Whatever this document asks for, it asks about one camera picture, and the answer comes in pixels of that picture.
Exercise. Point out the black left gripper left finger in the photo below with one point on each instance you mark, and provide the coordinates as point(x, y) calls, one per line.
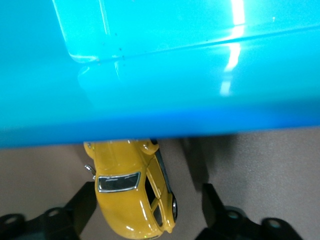
point(50, 225)

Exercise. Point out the teal plastic bin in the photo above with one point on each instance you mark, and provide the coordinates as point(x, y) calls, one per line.
point(160, 75)

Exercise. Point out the yellow beetle toy car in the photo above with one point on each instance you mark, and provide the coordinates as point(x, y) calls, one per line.
point(125, 207)

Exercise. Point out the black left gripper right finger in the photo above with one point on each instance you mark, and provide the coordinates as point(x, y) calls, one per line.
point(225, 225)

